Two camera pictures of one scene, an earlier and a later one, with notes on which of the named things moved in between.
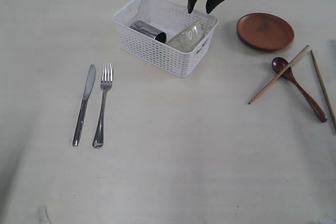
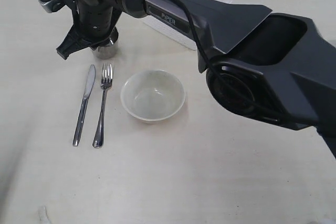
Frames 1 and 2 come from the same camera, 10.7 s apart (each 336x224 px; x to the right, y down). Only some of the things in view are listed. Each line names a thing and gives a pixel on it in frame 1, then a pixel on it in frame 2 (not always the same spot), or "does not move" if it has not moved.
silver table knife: (90, 83) does not move
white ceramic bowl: (188, 40) -> (152, 96)
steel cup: (145, 28) -> (106, 52)
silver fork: (106, 80) does not move
